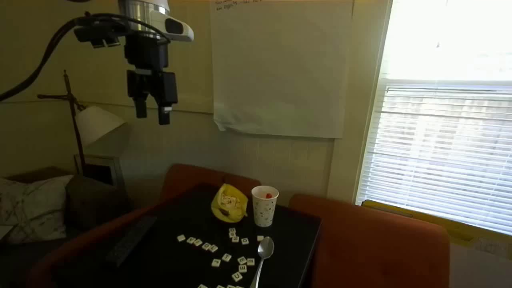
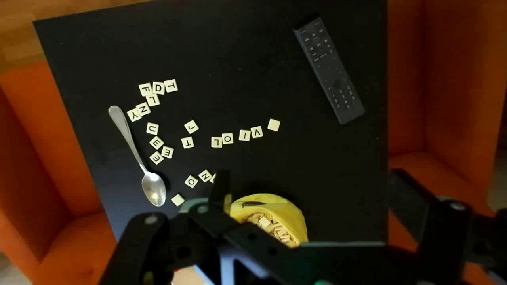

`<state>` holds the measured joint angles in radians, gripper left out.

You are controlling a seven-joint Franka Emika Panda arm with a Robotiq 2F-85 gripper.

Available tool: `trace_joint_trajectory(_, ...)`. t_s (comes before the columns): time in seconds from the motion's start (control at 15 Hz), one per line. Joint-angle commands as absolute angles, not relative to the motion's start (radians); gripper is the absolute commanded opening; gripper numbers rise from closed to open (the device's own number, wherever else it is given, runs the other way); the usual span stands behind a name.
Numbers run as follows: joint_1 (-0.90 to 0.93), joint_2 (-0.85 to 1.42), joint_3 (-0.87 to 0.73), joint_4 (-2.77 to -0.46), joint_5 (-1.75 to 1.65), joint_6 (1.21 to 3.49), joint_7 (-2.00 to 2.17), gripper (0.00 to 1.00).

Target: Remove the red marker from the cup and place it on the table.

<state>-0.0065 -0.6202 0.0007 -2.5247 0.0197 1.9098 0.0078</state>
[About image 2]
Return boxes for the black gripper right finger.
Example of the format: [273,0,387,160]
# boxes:
[390,168,507,285]

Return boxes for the black remote control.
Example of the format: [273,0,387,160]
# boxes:
[292,16,368,127]

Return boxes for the yellow bowl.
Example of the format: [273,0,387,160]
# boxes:
[224,192,311,250]

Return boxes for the orange upholstered armchair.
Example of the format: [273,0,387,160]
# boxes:
[387,0,507,285]
[0,60,176,285]

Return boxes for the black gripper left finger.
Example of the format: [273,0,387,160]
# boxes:
[100,203,251,285]

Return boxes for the silver metal spoon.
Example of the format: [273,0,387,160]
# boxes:
[106,105,168,209]

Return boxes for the black square side table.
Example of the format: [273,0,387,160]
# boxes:
[32,0,390,247]

